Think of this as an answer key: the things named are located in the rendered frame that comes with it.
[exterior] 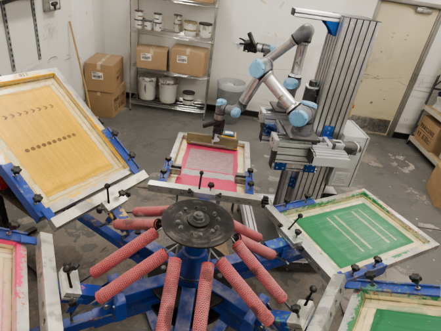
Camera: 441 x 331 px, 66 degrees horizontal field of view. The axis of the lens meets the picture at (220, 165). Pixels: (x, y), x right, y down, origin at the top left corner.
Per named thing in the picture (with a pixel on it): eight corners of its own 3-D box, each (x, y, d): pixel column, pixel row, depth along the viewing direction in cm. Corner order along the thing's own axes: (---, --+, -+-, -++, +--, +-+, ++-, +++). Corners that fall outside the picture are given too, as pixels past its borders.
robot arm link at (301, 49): (282, 91, 286) (298, 22, 258) (286, 87, 298) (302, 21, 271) (296, 94, 283) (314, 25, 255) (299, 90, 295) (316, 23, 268)
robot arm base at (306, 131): (308, 129, 250) (312, 116, 245) (314, 138, 237) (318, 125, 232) (288, 127, 248) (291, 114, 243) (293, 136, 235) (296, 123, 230)
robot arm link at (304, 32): (313, 35, 249) (260, 74, 275) (315, 34, 258) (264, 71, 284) (304, 22, 247) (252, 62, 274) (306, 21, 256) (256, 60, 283)
